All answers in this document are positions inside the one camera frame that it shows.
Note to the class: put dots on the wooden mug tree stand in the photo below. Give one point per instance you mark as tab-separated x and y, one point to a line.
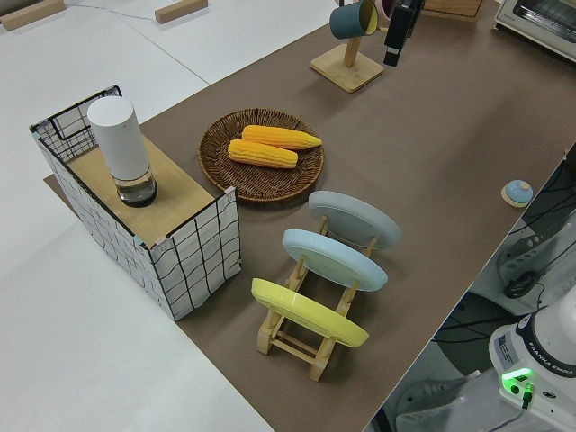
346	69

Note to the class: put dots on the wooden plate rack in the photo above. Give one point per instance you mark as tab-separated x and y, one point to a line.
279	344

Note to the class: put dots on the grey plate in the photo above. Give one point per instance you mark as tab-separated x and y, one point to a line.
355	222

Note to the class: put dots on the yellow corn cob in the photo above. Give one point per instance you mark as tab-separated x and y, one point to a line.
261	154
283	136

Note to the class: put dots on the pink mug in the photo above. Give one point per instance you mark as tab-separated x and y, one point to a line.
386	9

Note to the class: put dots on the white toaster oven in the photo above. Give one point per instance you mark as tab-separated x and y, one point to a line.
540	22

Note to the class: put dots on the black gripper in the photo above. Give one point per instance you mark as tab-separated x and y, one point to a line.
411	4

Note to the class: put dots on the wooden block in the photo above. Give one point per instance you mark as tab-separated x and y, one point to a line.
31	13
180	11

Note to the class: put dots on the brown wicker basket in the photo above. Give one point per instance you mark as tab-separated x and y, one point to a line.
225	175

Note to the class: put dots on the teal mug with yellow inside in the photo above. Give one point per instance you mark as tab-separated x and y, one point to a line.
348	20

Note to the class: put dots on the brown table mat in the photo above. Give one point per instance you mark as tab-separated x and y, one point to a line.
405	135

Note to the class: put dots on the white cylinder bottle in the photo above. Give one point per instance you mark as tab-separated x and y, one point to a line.
121	144

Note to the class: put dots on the yellow plate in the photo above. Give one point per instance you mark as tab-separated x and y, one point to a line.
306	312

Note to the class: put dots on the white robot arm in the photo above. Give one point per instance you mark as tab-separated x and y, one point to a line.
517	355

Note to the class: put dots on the small blue dome bell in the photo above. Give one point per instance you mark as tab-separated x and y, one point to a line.
517	192

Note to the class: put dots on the light blue plate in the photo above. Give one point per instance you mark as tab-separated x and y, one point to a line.
333	261

